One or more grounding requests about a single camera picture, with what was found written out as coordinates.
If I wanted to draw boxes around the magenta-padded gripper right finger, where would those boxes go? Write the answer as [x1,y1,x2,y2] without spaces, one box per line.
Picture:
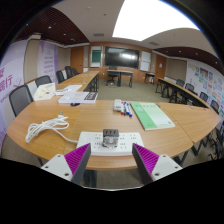
[131,143,183,186]

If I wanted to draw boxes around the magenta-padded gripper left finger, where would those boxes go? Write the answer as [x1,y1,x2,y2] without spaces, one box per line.
[40,143,92,186]

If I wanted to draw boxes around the grey charger block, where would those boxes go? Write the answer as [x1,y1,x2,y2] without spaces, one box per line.
[101,128,120,149]

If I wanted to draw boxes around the white power strip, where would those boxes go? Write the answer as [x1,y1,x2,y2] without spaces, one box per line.
[76,130,145,157]

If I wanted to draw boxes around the green booklet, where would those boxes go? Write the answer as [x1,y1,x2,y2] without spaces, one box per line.
[130,101,176,131]

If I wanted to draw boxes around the blue whiteboard marker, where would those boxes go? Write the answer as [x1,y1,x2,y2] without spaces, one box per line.
[123,101,130,116]
[125,102,134,118]

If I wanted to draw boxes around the white book with dark band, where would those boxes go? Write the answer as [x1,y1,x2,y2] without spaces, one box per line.
[57,91,99,105]

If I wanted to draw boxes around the cream cardboard box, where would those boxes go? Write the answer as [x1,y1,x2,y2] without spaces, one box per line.
[33,82,57,102]

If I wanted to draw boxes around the white whiteboard eraser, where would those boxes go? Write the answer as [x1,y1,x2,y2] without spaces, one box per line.
[112,98,123,112]

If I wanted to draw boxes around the long wooden table row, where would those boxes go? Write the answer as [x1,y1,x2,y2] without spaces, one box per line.
[54,69,101,94]
[155,77,209,108]

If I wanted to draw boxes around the black mesh office chair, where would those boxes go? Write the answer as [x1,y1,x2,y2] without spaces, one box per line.
[34,74,53,88]
[8,84,34,118]

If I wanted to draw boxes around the white paper sheets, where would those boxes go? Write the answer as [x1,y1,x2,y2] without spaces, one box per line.
[54,84,83,96]

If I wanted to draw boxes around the group of black office chairs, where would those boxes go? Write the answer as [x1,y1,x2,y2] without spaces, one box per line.
[55,65,81,84]
[175,78,224,161]

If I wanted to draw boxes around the small dark side table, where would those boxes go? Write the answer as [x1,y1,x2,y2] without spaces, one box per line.
[144,72,156,85]

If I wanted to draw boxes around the wooden door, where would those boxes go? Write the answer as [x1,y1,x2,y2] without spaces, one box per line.
[70,46,84,74]
[154,53,167,84]

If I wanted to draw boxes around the dark front desk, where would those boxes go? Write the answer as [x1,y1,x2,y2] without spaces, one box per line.
[106,69,134,88]

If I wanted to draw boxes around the black chair behind front desk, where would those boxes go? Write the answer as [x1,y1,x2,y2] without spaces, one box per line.
[107,65,120,84]

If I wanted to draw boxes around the group of ceiling spotlights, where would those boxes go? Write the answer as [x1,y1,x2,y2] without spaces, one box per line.
[19,23,78,44]

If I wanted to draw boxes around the large bright ceiling light panel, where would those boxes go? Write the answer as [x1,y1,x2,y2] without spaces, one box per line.
[112,0,201,42]

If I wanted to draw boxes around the white coiled power cable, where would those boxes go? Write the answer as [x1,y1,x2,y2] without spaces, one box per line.
[25,113,79,144]

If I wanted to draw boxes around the group of colourful wall posters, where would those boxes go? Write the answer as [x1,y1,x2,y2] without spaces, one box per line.
[188,64,224,111]

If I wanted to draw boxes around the white wall board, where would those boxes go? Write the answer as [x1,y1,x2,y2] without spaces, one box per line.
[139,50,152,73]

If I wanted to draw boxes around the green wall board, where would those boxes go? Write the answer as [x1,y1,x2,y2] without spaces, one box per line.
[90,45,103,68]

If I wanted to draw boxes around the large black wall screen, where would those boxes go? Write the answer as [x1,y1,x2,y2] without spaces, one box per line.
[104,46,140,70]

